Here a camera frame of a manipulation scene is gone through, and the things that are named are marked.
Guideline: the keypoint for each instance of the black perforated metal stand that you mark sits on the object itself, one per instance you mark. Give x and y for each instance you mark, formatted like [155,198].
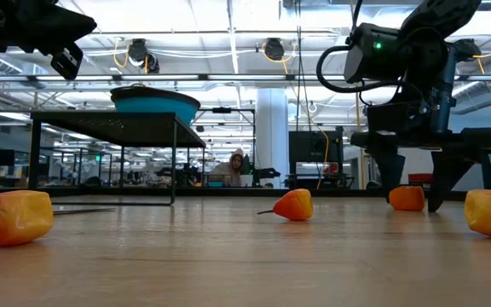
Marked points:
[122,128]

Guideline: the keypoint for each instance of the blue collapsible bowl grey rim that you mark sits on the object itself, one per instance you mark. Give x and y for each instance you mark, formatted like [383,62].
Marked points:
[156,106]

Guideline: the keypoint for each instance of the small teal bowl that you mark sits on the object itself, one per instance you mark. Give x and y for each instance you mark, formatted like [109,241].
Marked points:
[216,184]

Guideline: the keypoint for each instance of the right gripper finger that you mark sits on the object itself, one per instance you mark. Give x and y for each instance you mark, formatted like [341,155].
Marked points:
[441,179]
[388,170]

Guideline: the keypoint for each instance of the red box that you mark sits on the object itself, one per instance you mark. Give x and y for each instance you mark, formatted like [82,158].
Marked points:
[418,178]

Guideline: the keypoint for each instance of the orange tangerine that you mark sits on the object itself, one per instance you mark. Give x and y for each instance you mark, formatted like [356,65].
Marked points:
[407,199]

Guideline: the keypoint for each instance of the person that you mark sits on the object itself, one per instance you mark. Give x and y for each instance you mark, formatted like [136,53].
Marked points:
[230,170]

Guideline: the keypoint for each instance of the black monitor screen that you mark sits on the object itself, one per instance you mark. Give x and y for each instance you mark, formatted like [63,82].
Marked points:
[313,147]

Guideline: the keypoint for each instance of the white plant pot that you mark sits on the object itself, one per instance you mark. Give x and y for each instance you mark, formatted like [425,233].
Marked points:
[246,180]

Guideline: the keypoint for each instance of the black gantry frame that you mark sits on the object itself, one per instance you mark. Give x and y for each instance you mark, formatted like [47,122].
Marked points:
[222,110]

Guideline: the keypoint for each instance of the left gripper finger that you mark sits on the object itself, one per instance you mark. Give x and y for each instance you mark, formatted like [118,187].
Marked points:
[62,17]
[58,36]

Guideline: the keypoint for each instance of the white round pillar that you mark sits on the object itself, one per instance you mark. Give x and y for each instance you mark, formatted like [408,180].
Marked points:
[271,128]

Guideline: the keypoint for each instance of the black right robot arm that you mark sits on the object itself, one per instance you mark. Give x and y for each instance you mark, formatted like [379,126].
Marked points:
[424,55]

